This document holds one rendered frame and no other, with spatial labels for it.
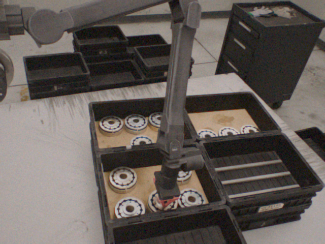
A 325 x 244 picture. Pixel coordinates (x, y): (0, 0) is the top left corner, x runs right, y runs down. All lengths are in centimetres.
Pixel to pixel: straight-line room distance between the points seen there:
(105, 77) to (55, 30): 179
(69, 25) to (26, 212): 78
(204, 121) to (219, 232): 58
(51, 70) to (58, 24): 167
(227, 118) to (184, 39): 75
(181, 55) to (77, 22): 29
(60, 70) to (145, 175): 140
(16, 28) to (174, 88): 43
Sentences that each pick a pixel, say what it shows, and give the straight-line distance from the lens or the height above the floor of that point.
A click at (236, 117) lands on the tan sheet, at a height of 83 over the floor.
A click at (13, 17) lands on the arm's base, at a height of 147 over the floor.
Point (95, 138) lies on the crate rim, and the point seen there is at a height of 92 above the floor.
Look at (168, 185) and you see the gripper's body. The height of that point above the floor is 100.
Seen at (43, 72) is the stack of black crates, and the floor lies 49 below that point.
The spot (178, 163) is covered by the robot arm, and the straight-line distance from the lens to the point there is 97.
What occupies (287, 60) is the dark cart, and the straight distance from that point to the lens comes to 290.
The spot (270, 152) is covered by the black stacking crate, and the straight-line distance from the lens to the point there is 151.
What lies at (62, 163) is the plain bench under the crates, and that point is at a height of 70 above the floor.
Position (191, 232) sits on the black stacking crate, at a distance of 115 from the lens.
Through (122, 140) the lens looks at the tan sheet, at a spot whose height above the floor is 83.
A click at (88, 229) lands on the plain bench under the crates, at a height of 70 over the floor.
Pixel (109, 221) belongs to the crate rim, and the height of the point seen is 93.
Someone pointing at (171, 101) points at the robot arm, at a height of 125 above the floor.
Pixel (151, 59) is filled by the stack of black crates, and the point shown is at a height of 49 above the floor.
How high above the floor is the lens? 180
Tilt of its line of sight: 40 degrees down
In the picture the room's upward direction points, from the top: 9 degrees clockwise
